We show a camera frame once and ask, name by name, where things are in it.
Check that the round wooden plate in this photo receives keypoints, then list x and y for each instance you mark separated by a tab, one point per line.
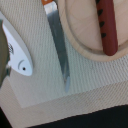
80	24

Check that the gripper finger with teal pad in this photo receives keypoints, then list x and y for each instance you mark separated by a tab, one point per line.
5	69

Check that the woven grey placemat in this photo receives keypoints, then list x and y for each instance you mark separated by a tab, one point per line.
98	93

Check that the toy knife wooden handle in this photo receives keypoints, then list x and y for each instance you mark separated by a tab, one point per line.
52	14

